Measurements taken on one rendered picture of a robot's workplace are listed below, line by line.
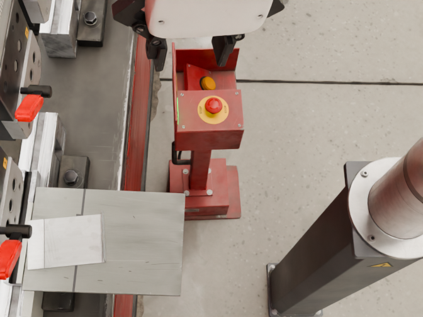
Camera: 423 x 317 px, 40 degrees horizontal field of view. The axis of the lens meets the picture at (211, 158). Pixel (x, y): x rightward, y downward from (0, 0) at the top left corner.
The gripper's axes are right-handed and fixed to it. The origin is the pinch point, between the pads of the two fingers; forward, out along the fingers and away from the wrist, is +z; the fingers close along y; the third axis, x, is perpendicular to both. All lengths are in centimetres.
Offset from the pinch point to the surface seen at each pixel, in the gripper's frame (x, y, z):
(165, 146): 56, 26, 149
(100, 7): 52, 0, 62
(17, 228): -5.9, -18.9, 29.2
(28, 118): 6.5, -16.0, 23.6
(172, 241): -5, 4, 53
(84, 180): 13, -8, 64
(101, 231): -1, -7, 54
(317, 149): 44, 81, 142
